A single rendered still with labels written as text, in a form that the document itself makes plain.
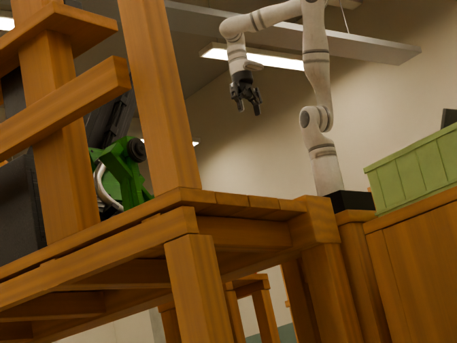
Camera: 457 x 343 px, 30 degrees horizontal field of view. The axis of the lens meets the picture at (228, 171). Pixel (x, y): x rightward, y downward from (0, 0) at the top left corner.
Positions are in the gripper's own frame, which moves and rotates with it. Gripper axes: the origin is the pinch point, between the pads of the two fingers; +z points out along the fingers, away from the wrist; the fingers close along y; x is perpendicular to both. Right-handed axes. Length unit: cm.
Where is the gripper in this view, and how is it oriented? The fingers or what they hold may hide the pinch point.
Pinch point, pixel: (249, 111)
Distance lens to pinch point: 295.4
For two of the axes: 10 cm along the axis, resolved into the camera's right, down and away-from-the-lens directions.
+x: 7.5, -3.3, -5.8
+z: 2.0, 9.4, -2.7
